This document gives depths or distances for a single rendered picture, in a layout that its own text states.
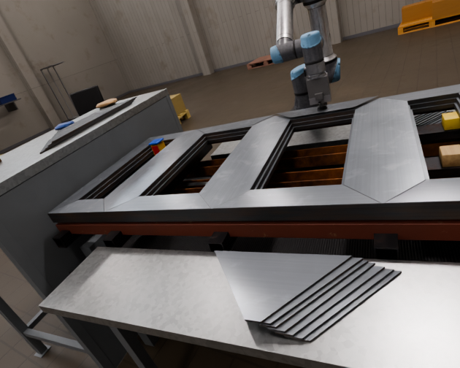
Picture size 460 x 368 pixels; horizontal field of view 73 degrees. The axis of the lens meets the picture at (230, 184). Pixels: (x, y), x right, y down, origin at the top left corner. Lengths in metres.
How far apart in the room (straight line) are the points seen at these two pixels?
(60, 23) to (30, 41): 1.32
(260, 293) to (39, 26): 12.06
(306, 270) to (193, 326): 0.28
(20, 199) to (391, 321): 1.29
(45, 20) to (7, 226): 11.44
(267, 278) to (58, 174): 1.08
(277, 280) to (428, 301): 0.29
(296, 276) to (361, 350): 0.18
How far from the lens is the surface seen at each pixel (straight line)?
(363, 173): 0.89
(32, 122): 11.50
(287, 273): 0.74
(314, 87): 1.36
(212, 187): 1.02
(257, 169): 1.04
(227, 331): 0.73
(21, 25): 12.18
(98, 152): 1.68
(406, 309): 0.71
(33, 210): 1.47
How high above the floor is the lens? 1.31
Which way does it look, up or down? 27 degrees down
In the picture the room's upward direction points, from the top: 19 degrees counter-clockwise
